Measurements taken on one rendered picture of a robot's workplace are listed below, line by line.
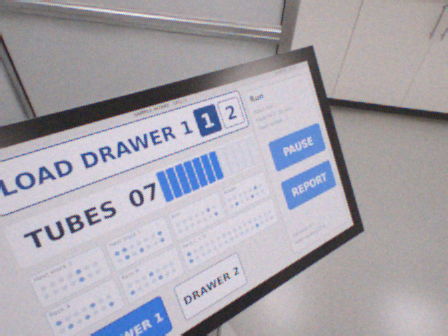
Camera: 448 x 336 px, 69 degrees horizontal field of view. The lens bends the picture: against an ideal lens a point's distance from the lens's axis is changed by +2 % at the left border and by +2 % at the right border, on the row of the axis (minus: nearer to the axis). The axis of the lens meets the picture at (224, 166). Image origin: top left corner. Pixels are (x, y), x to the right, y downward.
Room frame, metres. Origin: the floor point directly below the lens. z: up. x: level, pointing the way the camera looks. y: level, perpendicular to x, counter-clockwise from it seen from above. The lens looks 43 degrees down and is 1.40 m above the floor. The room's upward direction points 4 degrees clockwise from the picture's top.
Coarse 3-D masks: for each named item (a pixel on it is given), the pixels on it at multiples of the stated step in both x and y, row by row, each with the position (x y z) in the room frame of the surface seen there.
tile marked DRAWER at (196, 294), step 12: (216, 264) 0.21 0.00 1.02; (228, 264) 0.22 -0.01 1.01; (240, 264) 0.22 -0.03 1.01; (192, 276) 0.19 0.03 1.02; (204, 276) 0.20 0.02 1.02; (216, 276) 0.20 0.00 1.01; (228, 276) 0.21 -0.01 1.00; (240, 276) 0.21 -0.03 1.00; (180, 288) 0.18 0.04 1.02; (192, 288) 0.18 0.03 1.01; (204, 288) 0.19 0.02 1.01; (216, 288) 0.19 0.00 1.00; (228, 288) 0.20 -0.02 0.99; (180, 300) 0.17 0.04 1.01; (192, 300) 0.17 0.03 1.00; (204, 300) 0.18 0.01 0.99; (216, 300) 0.18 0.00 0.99; (192, 312) 0.16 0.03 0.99
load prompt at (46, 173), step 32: (224, 96) 0.37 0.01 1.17; (128, 128) 0.29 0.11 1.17; (160, 128) 0.30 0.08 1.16; (192, 128) 0.32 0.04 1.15; (224, 128) 0.34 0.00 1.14; (0, 160) 0.22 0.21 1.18; (32, 160) 0.23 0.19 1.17; (64, 160) 0.24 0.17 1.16; (96, 160) 0.25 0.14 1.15; (128, 160) 0.26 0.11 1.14; (0, 192) 0.20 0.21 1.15; (32, 192) 0.21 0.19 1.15; (64, 192) 0.22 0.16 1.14
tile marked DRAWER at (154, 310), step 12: (156, 300) 0.16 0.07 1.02; (132, 312) 0.15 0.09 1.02; (144, 312) 0.15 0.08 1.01; (156, 312) 0.15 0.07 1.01; (108, 324) 0.13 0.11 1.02; (120, 324) 0.14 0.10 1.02; (132, 324) 0.14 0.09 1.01; (144, 324) 0.14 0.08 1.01; (156, 324) 0.14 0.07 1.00; (168, 324) 0.15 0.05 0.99
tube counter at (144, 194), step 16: (224, 144) 0.32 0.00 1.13; (240, 144) 0.33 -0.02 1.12; (192, 160) 0.29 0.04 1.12; (208, 160) 0.30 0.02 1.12; (224, 160) 0.31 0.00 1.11; (240, 160) 0.32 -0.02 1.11; (256, 160) 0.33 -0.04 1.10; (144, 176) 0.26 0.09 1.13; (160, 176) 0.27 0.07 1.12; (176, 176) 0.27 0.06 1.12; (192, 176) 0.28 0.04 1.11; (208, 176) 0.29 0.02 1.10; (224, 176) 0.30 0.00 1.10; (128, 192) 0.24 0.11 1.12; (144, 192) 0.25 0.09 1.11; (160, 192) 0.25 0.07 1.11; (176, 192) 0.26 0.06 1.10; (192, 192) 0.27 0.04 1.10; (144, 208) 0.23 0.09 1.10
